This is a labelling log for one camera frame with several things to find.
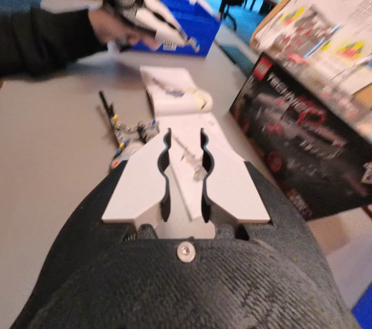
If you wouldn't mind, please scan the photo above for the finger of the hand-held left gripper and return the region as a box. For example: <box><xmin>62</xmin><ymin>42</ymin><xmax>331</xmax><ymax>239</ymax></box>
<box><xmin>143</xmin><ymin>0</ymin><xmax>188</xmax><ymax>42</ymax></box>
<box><xmin>134</xmin><ymin>9</ymin><xmax>202</xmax><ymax>54</ymax></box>

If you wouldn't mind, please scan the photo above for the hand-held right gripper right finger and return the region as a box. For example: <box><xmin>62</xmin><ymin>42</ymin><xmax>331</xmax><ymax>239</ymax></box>
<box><xmin>200</xmin><ymin>128</ymin><xmax>271</xmax><ymax>231</ymax></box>

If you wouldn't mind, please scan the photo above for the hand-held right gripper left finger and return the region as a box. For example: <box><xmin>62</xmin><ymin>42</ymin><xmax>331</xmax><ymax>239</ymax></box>
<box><xmin>101</xmin><ymin>128</ymin><xmax>172</xmax><ymax>231</ymax></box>

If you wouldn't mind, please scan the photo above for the grey lego technic assembly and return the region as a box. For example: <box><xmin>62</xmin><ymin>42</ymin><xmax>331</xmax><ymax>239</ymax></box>
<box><xmin>97</xmin><ymin>90</ymin><xmax>161</xmax><ymax>170</ymax></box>

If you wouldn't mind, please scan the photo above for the person's left forearm black sleeve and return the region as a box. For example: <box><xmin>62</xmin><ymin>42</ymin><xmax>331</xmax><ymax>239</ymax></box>
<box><xmin>0</xmin><ymin>8</ymin><xmax>109</xmax><ymax>78</ymax></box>

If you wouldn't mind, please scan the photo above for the white lego instruction booklet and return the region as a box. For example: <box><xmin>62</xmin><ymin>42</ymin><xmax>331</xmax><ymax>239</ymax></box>
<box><xmin>139</xmin><ymin>65</ymin><xmax>247</xmax><ymax>220</ymax></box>

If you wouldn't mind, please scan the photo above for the black lego set box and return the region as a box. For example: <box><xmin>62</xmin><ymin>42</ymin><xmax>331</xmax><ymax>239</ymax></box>
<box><xmin>229</xmin><ymin>0</ymin><xmax>372</xmax><ymax>221</ymax></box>

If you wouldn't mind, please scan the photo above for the person's left hand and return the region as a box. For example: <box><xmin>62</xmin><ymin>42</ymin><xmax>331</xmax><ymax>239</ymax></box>
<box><xmin>87</xmin><ymin>9</ymin><xmax>159</xmax><ymax>49</ymax></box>

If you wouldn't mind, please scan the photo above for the blue plastic bin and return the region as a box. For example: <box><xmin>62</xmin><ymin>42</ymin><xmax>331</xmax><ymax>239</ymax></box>
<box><xmin>130</xmin><ymin>0</ymin><xmax>222</xmax><ymax>58</ymax></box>

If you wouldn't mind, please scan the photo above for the blue object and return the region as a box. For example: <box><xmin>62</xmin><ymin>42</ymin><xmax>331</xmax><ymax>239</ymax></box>
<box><xmin>351</xmin><ymin>282</ymin><xmax>372</xmax><ymax>329</ymax></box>

